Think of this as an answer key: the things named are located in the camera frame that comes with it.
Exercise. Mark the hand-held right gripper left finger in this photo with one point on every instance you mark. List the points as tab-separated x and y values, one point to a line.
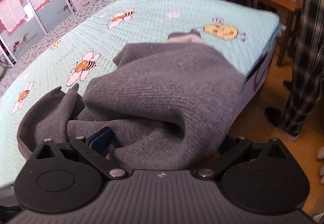
102	139

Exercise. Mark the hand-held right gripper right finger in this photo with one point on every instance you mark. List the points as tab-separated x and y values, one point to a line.
229	155

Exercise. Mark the grey knitted sweater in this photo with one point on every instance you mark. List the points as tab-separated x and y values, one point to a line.
164	87

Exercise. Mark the dark slipper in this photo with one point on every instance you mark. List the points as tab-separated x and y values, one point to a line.
274	115

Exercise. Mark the white slipper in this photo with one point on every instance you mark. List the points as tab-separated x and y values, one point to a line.
291	135

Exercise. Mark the white bed mattress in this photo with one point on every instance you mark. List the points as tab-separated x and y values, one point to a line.
255	79

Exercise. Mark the white sliding-door wardrobe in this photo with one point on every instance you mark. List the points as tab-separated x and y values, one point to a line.
50	21

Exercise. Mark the mint quilted bee blanket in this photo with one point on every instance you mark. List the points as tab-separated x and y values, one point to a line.
151	16

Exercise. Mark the wooden stool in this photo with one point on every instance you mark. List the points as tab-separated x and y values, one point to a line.
276	1

